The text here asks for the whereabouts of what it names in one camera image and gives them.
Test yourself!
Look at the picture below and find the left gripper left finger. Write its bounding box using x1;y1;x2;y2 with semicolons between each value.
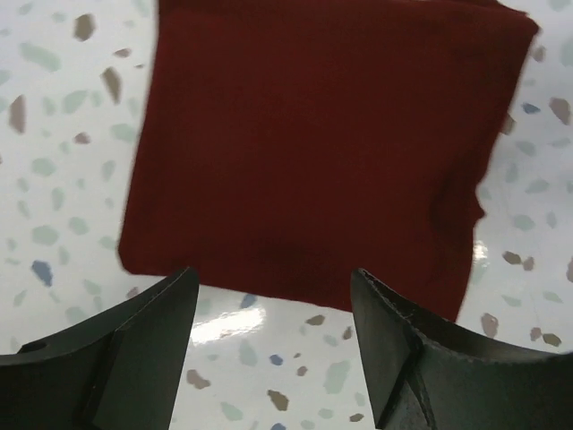
1;268;199;430

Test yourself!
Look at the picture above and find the dark red t shirt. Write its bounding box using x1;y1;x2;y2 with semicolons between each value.
118;1;538;320

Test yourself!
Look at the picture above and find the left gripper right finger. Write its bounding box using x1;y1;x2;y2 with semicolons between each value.
351;269;572;430

